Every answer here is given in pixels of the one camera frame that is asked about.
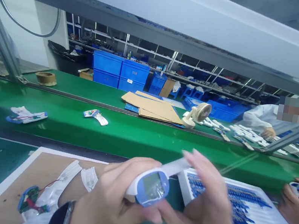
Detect tall cardboard box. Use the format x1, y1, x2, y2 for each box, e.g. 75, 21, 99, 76
159, 77, 177, 99

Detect white and blue infrared thermometer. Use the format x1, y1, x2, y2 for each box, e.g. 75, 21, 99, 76
123, 149, 197, 215

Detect green conveyor belt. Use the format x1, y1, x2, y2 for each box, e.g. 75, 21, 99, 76
0, 60, 299, 198

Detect blue slotted plastic crate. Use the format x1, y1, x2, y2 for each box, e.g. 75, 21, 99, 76
148, 71, 168, 96

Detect grey overhead frame beam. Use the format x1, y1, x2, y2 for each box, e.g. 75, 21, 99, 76
0, 0, 299, 99

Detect white thermometer shell half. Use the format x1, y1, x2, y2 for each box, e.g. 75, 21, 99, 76
78, 165, 100, 194
56, 157, 84, 190

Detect open thermometer with circuit board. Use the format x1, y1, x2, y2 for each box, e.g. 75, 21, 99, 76
15, 173, 70, 224

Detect rows of blue plastic parts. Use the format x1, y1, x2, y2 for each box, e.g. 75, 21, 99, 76
179, 172, 279, 224

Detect beige desk fan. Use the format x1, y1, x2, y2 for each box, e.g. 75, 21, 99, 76
180, 99, 213, 132

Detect black bin bag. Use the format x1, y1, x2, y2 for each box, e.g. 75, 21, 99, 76
43, 40, 90, 76

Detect person's left hand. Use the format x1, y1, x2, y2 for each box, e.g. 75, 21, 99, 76
70, 146, 174, 224

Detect wide blue plastic crate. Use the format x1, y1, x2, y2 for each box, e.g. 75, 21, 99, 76
180, 94, 251, 126

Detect open thermometer with red wires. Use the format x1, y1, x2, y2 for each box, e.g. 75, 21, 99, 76
5, 104, 49, 129

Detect grey hanging cable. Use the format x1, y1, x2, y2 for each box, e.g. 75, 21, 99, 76
0, 0, 64, 41

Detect person's right hand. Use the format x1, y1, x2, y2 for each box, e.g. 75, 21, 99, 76
152, 143, 249, 224

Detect brown tape roll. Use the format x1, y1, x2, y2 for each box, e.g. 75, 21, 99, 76
33, 70, 59, 89

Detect metal storage shelf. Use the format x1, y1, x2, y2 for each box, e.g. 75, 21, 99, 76
57, 12, 290, 109

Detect pile of white thermometers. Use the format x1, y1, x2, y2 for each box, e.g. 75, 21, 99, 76
198, 116, 299, 159

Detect flat cardboard sheets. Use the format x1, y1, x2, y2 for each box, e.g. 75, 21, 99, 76
118, 88, 190, 127

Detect blue plastic stool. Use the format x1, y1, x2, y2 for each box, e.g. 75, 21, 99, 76
180, 86, 196, 101
192, 88, 206, 101

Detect brown board with white border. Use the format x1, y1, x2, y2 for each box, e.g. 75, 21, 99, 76
0, 140, 150, 224

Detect small open cardboard box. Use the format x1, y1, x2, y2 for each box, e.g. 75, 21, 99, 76
76, 66, 96, 82

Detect aluminium frame post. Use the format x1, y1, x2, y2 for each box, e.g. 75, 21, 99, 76
0, 0, 42, 85
259, 116, 299, 159

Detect small open white thermometer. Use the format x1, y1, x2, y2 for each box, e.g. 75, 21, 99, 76
81, 106, 111, 127

